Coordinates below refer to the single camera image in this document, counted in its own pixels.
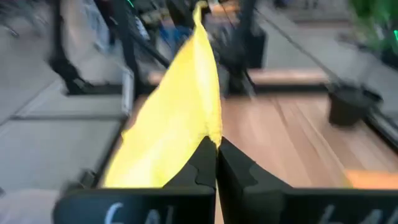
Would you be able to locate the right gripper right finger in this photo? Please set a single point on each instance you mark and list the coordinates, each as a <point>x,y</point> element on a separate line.
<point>280,205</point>

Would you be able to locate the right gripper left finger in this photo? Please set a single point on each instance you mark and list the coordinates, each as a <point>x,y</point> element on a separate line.
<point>174,205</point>

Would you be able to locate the yellow microfiber towel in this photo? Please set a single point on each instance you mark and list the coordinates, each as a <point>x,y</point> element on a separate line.
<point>174,124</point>

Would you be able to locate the green plant in black pot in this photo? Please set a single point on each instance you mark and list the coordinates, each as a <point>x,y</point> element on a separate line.
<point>351,105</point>

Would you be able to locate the black rig leg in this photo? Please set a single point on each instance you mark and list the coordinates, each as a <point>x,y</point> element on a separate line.
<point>65,71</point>

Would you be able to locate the silver metal bracket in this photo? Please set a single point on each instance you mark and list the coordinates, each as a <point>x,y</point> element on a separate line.
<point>127,93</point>

